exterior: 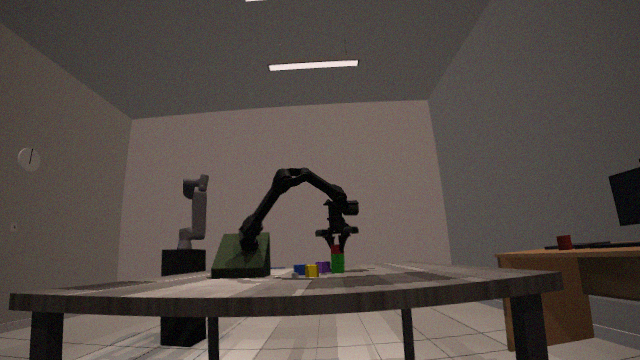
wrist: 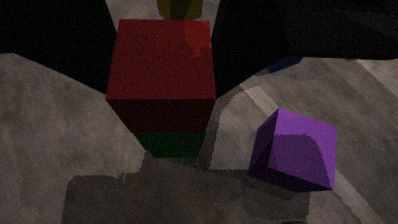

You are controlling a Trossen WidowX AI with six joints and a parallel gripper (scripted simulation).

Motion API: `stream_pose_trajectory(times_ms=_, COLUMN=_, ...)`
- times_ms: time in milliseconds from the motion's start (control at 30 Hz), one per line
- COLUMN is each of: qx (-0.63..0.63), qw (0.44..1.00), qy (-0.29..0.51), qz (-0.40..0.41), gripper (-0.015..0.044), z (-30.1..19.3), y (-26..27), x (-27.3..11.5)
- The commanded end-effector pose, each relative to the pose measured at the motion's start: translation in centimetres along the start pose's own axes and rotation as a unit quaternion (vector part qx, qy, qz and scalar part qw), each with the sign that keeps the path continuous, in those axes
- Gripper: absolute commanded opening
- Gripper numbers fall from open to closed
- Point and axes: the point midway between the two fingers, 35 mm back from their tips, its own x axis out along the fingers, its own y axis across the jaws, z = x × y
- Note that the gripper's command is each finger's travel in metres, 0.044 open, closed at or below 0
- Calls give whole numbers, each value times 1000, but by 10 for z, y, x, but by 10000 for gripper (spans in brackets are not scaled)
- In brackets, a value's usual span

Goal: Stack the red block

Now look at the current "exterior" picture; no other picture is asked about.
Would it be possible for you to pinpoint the purple cube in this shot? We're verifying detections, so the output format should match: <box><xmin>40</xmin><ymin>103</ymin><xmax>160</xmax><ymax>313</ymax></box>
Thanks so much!
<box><xmin>315</xmin><ymin>261</ymin><xmax>331</xmax><ymax>273</ymax></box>

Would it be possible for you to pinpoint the blue block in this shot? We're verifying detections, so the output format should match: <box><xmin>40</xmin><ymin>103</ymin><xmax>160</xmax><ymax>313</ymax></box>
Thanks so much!
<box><xmin>293</xmin><ymin>264</ymin><xmax>306</xmax><ymax>275</ymax></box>

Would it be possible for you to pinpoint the green block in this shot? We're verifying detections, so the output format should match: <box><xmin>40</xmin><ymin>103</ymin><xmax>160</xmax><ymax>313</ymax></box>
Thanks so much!
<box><xmin>331</xmin><ymin>264</ymin><xmax>345</xmax><ymax>273</ymax></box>
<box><xmin>331</xmin><ymin>254</ymin><xmax>345</xmax><ymax>264</ymax></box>

